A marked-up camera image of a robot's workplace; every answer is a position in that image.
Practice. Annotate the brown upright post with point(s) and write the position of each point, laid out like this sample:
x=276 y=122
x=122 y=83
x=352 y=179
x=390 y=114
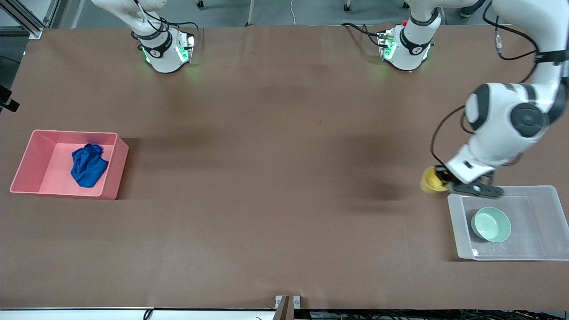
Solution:
x=284 y=310

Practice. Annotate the aluminium frame profile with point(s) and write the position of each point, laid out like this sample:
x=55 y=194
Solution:
x=26 y=20

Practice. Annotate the mint green bowl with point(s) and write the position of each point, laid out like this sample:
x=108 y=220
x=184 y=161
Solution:
x=491 y=224

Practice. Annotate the clear plastic box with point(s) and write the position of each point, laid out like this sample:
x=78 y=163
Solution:
x=533 y=213

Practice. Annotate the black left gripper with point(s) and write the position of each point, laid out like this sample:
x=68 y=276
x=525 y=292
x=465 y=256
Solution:
x=442 y=174

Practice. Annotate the blue cloth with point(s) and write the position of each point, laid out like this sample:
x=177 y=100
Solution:
x=88 y=166

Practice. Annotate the metal table edge bracket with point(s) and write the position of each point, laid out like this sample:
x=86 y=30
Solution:
x=280 y=301

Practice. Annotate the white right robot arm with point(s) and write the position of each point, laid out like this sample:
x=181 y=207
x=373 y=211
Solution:
x=164 y=58

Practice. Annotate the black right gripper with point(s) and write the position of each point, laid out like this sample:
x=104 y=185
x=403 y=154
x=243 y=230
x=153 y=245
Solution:
x=4 y=94

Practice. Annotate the yellow plastic cup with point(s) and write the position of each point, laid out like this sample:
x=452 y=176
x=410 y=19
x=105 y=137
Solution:
x=429 y=182

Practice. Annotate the white thin pole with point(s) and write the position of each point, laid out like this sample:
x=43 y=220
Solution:
x=251 y=11

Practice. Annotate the pink plastic box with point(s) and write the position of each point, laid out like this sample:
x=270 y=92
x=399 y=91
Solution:
x=49 y=173

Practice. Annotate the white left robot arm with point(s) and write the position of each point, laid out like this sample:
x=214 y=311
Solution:
x=502 y=115

